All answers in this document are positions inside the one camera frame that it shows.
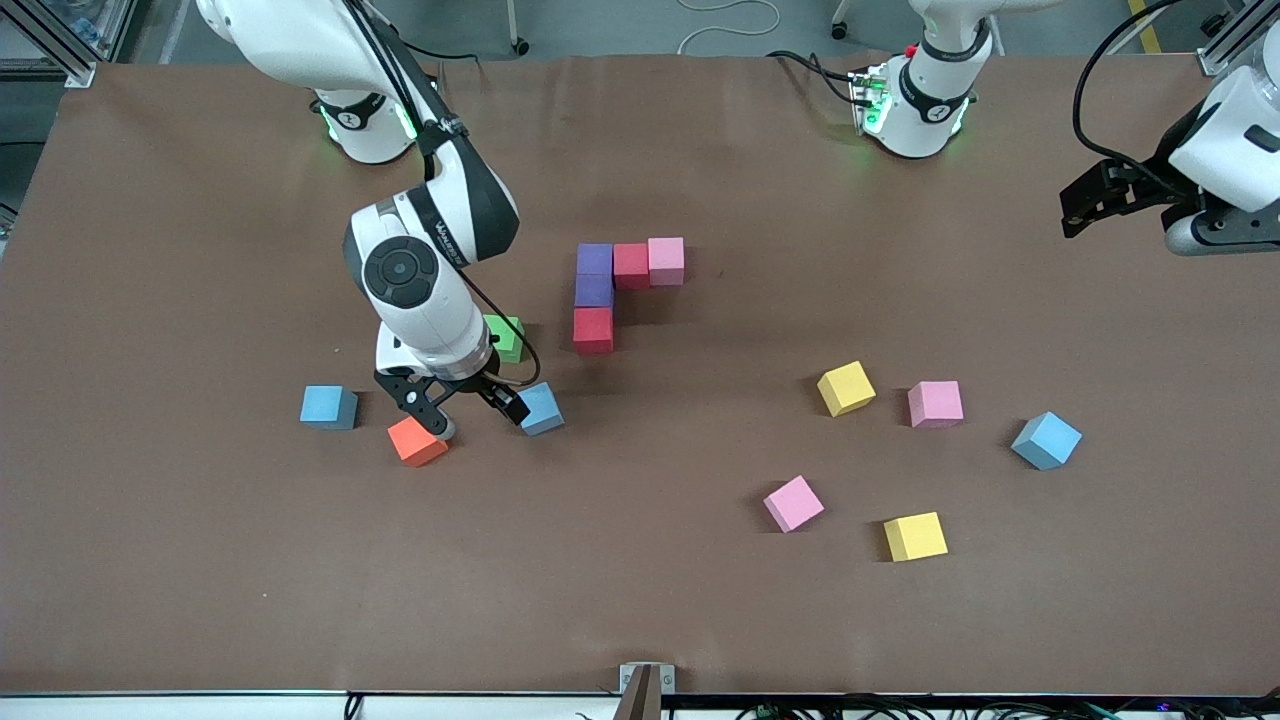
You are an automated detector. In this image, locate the blue foam cube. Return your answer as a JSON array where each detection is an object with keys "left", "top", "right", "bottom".
[
  {"left": 1011, "top": 411, "right": 1083, "bottom": 471},
  {"left": 520, "top": 381, "right": 565, "bottom": 436},
  {"left": 300, "top": 385, "right": 359, "bottom": 431}
]

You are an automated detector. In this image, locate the orange foam cube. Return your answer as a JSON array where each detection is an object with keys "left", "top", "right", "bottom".
[{"left": 387, "top": 415, "right": 450, "bottom": 468}]

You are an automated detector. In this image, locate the red foam cube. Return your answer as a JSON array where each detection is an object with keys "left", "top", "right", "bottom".
[
  {"left": 573, "top": 307, "right": 615, "bottom": 356},
  {"left": 613, "top": 243, "right": 652, "bottom": 291}
]

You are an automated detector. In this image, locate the pink foam cube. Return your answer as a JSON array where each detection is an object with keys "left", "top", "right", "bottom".
[
  {"left": 648, "top": 237, "right": 687, "bottom": 288},
  {"left": 908, "top": 380, "right": 965, "bottom": 429},
  {"left": 763, "top": 475, "right": 826, "bottom": 533}
]

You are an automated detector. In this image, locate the yellow foam cube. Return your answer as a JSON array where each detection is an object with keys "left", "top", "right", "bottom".
[
  {"left": 883, "top": 512, "right": 949, "bottom": 563},
  {"left": 817, "top": 361, "right": 877, "bottom": 418}
]

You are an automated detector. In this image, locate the green foam cube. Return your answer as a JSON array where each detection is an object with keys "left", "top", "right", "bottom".
[{"left": 484, "top": 315, "right": 526, "bottom": 364}]

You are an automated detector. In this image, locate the brown table cover sheet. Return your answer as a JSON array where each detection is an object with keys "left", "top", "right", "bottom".
[{"left": 0, "top": 52, "right": 1280, "bottom": 698}]

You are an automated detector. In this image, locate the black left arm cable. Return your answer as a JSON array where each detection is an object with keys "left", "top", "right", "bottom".
[{"left": 1072, "top": 0, "right": 1191, "bottom": 196}]

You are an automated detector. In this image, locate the aluminium frame profile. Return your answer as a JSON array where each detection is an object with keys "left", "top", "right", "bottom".
[
  {"left": 0, "top": 0, "right": 97, "bottom": 89},
  {"left": 1195, "top": 0, "right": 1280, "bottom": 77}
]

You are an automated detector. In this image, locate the grey metal camera bracket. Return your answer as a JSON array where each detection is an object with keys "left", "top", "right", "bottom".
[{"left": 619, "top": 663, "right": 676, "bottom": 720}]

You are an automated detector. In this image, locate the black base cable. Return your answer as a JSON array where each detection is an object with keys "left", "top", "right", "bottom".
[
  {"left": 400, "top": 40, "right": 483, "bottom": 63},
  {"left": 765, "top": 48, "right": 863, "bottom": 106}
]

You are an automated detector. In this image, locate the white floor cable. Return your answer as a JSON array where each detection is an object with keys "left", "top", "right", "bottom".
[{"left": 675, "top": 0, "right": 781, "bottom": 57}]

